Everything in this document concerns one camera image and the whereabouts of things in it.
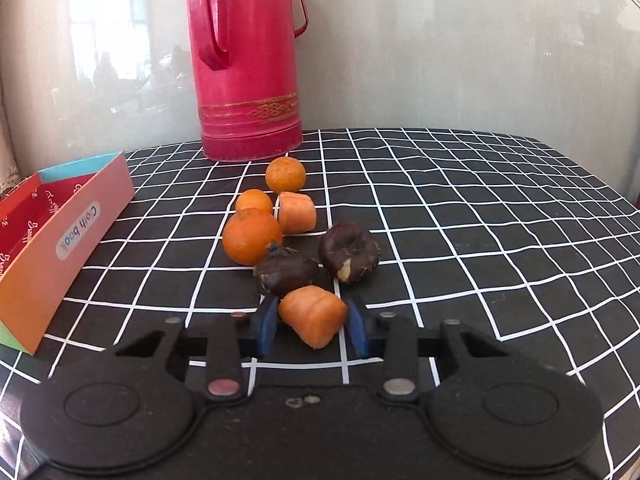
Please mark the large orange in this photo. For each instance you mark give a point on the large orange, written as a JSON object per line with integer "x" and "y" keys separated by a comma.
{"x": 251, "y": 236}

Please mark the colourful cardboard box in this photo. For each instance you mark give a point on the colourful cardboard box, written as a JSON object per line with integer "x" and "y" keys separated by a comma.
{"x": 47, "y": 240}

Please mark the small orange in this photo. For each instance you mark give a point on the small orange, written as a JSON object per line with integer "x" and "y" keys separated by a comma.
{"x": 254, "y": 201}

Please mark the medium orange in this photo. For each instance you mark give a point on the medium orange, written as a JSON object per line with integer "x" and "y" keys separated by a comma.
{"x": 285, "y": 174}

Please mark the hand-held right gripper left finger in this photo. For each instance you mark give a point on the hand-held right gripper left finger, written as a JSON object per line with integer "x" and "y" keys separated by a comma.
{"x": 265, "y": 324}

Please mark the black white-grid tablecloth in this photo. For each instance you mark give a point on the black white-grid tablecloth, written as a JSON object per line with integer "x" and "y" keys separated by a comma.
{"x": 475, "y": 240}

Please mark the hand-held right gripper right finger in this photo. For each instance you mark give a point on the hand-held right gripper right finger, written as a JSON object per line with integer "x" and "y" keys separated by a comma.
{"x": 358, "y": 331}

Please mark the carrot piece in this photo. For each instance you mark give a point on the carrot piece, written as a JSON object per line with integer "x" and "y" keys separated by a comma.
{"x": 296, "y": 212}
{"x": 312, "y": 316}

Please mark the red thermos flask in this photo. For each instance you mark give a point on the red thermos flask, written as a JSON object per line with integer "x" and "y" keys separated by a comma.
{"x": 246, "y": 60}

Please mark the beige lace curtain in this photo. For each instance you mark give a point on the beige lace curtain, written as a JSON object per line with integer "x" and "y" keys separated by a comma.
{"x": 7, "y": 150}

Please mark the dark water chestnut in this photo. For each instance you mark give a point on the dark water chestnut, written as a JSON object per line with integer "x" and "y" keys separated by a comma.
{"x": 348, "y": 252}
{"x": 284, "y": 271}

